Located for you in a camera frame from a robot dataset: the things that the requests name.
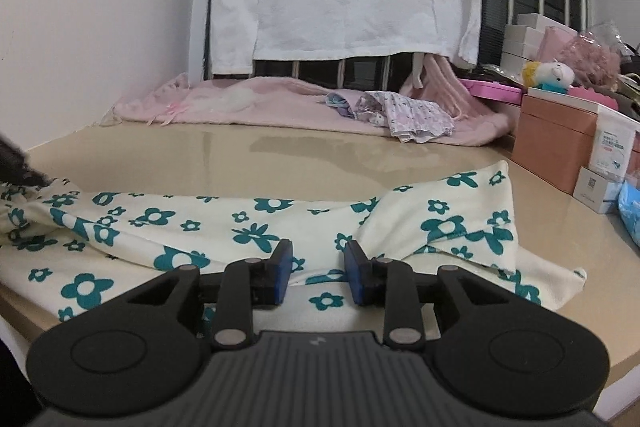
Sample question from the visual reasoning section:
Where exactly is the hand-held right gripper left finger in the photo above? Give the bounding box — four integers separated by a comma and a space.
125, 239, 293, 350

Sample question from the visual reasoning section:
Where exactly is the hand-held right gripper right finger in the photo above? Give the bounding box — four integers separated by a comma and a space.
344, 241, 506, 350

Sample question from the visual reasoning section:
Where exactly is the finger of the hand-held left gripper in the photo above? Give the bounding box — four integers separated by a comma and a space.
0, 132, 51, 188

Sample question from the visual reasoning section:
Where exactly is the cream cloth with teal flowers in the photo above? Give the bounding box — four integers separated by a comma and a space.
0, 161, 588, 338

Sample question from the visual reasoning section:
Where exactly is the white purple floral print cloth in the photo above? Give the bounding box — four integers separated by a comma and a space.
357, 91, 457, 144

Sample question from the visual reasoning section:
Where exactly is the pink fuzzy blanket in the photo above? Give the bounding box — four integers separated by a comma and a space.
112, 52, 511, 146

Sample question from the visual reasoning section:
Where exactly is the small purple-blue cloth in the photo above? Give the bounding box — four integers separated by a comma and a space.
325, 91, 362, 120

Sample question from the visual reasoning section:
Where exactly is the magenta flat case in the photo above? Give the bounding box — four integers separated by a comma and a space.
459, 78, 524, 106

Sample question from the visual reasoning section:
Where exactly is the salmon pink storage box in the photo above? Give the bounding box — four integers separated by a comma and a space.
511, 88, 600, 196

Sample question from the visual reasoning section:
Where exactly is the small white printed box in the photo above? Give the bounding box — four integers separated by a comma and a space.
572, 166, 627, 214

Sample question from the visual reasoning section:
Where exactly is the white and yellow plush toy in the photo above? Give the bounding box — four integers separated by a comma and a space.
521, 61, 577, 94

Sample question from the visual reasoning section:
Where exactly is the blue plastic packet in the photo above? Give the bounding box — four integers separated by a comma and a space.
617, 181, 640, 249

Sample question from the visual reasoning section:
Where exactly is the stack of white boxes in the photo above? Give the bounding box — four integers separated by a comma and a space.
501, 13, 577, 74

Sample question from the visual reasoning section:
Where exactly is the white tissue packet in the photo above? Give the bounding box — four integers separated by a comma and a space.
588, 104, 640, 182

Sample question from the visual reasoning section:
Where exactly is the pink foam block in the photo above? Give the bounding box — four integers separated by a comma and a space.
569, 84, 622, 108

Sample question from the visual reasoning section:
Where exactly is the pale pink bag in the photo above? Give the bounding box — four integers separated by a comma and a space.
541, 27, 581, 68

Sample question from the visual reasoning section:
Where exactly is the clear pink plastic bag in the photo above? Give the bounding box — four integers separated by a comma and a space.
559, 23, 632, 88

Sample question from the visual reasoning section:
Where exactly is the white hanging strap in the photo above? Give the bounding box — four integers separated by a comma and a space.
411, 52, 426, 94

